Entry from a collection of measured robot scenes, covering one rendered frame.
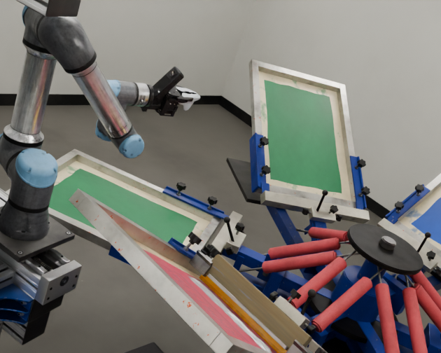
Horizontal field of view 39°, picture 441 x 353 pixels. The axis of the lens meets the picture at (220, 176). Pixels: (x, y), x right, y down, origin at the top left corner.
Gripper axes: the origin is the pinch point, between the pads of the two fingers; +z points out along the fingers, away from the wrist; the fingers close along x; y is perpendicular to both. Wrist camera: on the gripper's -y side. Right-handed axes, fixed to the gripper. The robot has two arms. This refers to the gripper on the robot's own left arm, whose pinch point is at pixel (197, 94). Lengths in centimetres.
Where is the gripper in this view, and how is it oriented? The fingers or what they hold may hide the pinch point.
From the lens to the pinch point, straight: 214.8
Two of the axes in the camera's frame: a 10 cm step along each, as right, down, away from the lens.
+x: 4.8, 6.4, -6.1
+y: -4.0, 7.7, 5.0
